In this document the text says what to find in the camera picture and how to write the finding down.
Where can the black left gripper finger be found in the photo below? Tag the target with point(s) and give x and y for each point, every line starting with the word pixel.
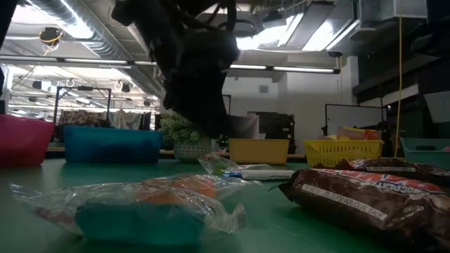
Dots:
pixel 181 98
pixel 214 105

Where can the blue white candy bar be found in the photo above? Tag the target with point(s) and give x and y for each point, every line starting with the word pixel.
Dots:
pixel 263 174

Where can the yellow mesh basket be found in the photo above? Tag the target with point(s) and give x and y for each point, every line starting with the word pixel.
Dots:
pixel 342 152

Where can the red plastic bin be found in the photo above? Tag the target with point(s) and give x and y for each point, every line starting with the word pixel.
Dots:
pixel 24 140

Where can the brown chocolate bar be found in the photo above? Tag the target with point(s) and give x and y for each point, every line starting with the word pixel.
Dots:
pixel 369 204
pixel 393 164

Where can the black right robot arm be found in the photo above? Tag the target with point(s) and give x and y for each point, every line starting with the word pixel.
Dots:
pixel 436 38

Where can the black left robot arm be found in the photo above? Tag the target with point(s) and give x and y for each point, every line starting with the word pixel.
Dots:
pixel 140 10

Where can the grey covered object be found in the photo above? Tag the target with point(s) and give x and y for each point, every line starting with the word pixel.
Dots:
pixel 244 126

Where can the artificial pale green succulent plant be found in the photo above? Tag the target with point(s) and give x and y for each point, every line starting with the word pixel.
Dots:
pixel 179 135

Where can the black hanging lamp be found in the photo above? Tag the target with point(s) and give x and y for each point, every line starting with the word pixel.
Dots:
pixel 126 88

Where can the patterned hanging cloth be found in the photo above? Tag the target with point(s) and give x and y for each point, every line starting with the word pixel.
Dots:
pixel 123 119

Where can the orange plastic bin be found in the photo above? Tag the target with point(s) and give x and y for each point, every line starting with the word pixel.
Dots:
pixel 258 151

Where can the black cabinet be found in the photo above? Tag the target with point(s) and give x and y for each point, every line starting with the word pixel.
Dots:
pixel 277 131

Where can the blue plastic bin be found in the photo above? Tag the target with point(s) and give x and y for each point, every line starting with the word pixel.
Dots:
pixel 112 144

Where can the bright ceiling light panel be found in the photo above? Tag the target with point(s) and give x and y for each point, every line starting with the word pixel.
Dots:
pixel 274 35

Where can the long ceiling tube light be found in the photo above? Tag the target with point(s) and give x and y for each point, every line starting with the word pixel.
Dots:
pixel 88 61

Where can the black framed white board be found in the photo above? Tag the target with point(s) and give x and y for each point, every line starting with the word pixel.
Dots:
pixel 351 119

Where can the green table mat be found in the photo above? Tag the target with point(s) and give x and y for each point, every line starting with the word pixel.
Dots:
pixel 299 239

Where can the white ceiling air unit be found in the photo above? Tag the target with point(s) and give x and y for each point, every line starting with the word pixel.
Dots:
pixel 393 8

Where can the teal plastic bin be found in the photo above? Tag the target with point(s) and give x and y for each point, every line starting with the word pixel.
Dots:
pixel 425 149

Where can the grey hanging panel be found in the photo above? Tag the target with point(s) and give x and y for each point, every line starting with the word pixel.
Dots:
pixel 439 105

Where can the grey wall vent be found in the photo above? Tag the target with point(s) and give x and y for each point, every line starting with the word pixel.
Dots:
pixel 263 89

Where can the silver ventilation duct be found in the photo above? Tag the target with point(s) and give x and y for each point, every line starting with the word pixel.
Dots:
pixel 88 31

